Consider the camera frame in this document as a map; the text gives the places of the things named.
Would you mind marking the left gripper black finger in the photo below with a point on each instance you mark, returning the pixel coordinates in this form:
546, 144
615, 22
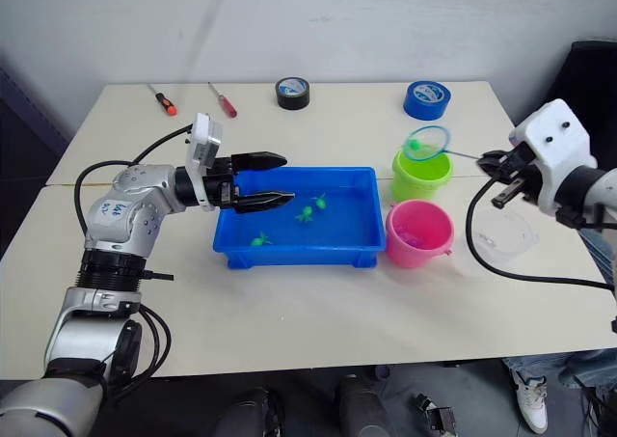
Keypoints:
260, 160
262, 201

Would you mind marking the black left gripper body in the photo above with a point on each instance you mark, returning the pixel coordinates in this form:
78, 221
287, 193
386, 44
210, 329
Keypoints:
222, 186

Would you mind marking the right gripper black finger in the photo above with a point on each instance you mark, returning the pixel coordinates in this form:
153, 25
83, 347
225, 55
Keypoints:
513, 193
494, 164

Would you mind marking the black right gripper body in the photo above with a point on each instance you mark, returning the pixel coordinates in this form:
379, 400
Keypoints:
525, 167

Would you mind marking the clear plastic measuring cup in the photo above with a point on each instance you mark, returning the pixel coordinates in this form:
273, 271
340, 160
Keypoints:
506, 254

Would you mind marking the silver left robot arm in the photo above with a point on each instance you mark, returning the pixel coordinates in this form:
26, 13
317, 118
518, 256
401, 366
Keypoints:
125, 215

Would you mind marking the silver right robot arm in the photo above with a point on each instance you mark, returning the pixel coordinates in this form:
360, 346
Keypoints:
598, 186

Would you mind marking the blue plastic tub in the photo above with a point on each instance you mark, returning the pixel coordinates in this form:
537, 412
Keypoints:
299, 254

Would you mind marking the green plastic bucket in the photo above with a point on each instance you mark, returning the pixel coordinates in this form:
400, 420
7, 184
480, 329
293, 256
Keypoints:
410, 186

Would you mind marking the pink plastic bucket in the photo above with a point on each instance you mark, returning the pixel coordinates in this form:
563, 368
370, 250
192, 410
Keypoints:
414, 256

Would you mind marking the black tape roll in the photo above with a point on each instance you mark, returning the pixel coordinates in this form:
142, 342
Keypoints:
292, 97

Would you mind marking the blue tape roll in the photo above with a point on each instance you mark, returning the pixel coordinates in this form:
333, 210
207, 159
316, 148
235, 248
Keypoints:
424, 109

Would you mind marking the black chair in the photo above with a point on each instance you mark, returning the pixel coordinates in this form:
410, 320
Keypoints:
590, 80

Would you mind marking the white sneaker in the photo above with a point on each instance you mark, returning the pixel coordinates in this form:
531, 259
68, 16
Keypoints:
530, 403

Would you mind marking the dark rounded shape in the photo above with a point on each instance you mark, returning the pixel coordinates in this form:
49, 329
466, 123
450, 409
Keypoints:
250, 415
361, 408

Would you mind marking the small black device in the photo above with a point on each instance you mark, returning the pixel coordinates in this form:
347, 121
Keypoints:
436, 415

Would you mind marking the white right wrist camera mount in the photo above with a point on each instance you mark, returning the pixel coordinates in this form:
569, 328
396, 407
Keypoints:
559, 147

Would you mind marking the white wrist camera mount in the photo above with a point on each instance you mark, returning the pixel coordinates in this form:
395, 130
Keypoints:
559, 147
205, 143

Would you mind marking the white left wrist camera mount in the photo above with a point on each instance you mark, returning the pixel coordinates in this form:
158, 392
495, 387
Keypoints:
205, 143

